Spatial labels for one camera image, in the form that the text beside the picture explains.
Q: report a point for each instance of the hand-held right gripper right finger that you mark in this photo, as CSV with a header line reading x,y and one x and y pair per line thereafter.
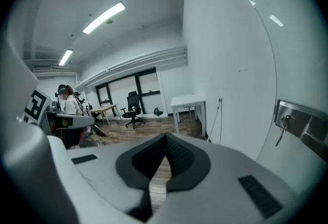
x,y
220,202

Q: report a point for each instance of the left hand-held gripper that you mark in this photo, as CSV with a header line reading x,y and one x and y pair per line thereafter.
x,y
18,84

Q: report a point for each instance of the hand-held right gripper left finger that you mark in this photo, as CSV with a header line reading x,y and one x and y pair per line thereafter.
x,y
102,176

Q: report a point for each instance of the wooden desk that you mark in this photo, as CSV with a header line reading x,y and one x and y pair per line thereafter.
x,y
103,108

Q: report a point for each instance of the black office chair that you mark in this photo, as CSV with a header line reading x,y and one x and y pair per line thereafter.
x,y
133,105

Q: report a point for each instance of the black framed window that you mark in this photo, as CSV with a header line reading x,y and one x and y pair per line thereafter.
x,y
137,89

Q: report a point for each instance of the long ceiling light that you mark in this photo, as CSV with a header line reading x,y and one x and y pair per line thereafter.
x,y
65,57
103,18

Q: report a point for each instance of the ceiling air vent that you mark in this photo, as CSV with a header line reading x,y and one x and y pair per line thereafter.
x,y
42,66

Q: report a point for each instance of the black bag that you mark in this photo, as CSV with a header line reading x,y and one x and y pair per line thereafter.
x,y
158,111

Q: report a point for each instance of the white ceiling pipes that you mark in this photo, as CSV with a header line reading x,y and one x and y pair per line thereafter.
x,y
133,62

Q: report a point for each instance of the metal key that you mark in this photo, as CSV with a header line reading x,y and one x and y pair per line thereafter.
x,y
283,128

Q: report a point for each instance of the white table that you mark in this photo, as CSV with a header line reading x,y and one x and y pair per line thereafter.
x,y
188,101

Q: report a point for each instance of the metal door lock plate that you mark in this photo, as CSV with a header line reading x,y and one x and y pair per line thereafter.
x,y
294,118

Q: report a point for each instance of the white door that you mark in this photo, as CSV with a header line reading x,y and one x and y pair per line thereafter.
x,y
289,64

